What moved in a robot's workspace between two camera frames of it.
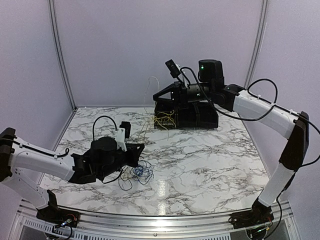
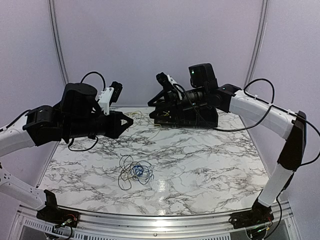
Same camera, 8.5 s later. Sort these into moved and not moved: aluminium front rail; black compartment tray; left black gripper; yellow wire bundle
Moved: yellow wire bundle; left black gripper
Not moved: black compartment tray; aluminium front rail
